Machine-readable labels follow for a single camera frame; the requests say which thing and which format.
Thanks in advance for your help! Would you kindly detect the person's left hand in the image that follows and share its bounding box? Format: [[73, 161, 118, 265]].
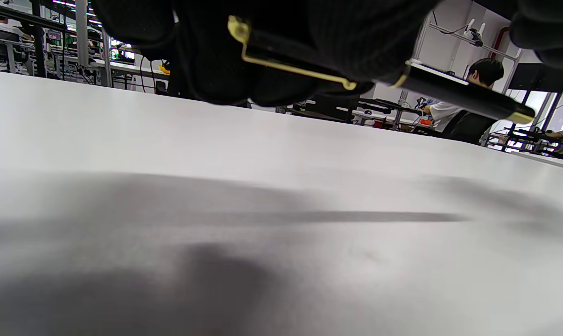
[[90, 0, 563, 107]]

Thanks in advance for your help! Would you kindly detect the black gold fountain pen cap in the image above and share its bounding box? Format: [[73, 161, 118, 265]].
[[227, 15, 412, 92]]

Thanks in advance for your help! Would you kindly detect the black gold fountain pen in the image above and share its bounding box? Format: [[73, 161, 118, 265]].
[[393, 61, 537, 126]]

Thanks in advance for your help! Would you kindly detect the white desk with aluminium legs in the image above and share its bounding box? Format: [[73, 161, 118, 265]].
[[74, 0, 171, 94]]

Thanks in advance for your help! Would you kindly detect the black chair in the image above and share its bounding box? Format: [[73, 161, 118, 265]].
[[443, 110, 498, 145]]

